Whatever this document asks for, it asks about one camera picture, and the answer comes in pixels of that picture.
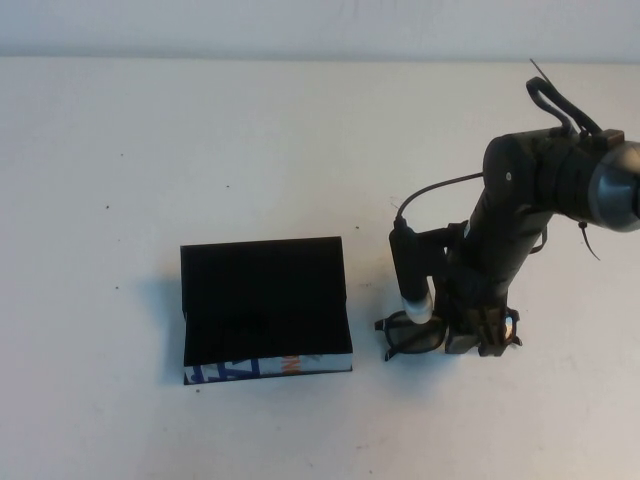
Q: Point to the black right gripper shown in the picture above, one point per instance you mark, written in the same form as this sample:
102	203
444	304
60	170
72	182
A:
470	290

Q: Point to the black framed glasses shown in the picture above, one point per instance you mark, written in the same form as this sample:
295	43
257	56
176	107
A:
415	337

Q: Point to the black printed glasses case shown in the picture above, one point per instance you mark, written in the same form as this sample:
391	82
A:
265	300

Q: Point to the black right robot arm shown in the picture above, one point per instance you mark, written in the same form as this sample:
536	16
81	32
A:
515	200

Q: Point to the black zip tie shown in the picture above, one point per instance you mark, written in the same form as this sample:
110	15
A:
590	242

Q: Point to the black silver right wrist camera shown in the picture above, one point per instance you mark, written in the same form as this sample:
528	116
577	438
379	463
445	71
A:
412	280

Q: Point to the black right camera mount bracket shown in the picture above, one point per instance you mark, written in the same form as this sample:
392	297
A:
442	237

